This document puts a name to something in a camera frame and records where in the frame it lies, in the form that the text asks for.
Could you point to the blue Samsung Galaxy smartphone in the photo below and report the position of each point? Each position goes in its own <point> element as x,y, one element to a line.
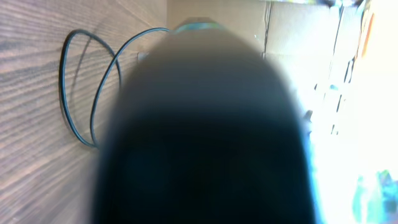
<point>197,23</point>

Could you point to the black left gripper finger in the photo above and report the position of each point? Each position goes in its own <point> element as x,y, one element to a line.
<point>204,131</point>

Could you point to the cardboard box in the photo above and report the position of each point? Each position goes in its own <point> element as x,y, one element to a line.
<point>319,29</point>

